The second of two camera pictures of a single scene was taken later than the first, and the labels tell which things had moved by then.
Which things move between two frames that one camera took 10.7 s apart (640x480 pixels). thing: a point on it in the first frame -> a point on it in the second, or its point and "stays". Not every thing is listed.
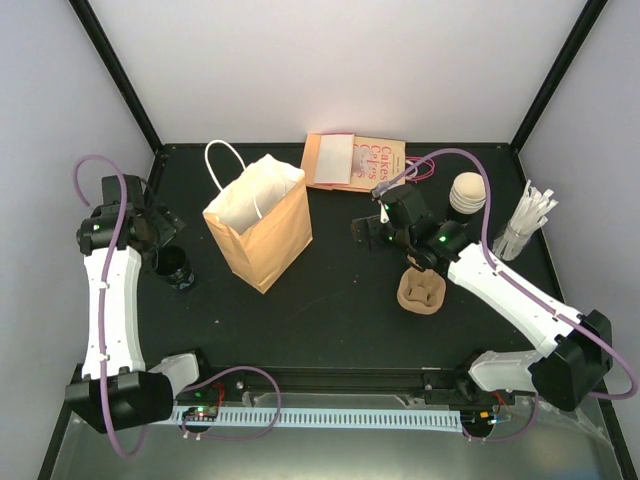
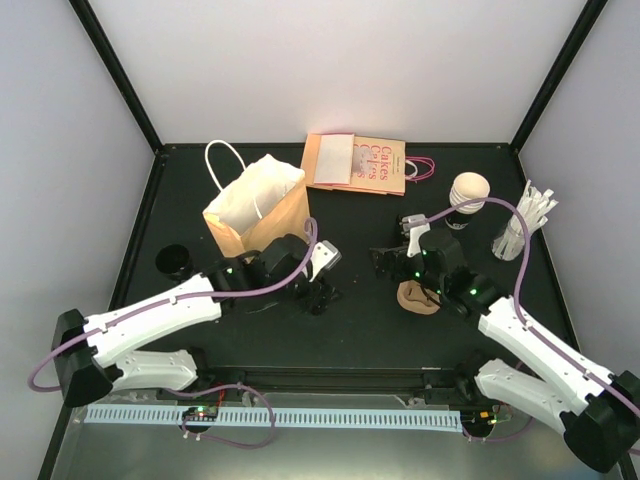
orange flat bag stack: x=327 y=159 stays
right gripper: x=359 y=230 -> x=385 y=255
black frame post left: x=100 y=41 stays
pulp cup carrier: x=420 y=292 stays
